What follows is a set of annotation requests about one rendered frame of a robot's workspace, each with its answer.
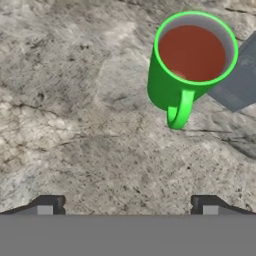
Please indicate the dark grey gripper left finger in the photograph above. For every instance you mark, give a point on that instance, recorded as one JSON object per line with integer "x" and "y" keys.
{"x": 48, "y": 204}

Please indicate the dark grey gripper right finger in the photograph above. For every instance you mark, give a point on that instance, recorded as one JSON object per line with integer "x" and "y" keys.
{"x": 208, "y": 204}

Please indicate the grey-blue flat box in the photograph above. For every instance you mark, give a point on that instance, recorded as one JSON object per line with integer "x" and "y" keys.
{"x": 238, "y": 83}

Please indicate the green mug with brown drink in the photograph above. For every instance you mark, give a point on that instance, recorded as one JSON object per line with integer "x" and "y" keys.
{"x": 176, "y": 76}

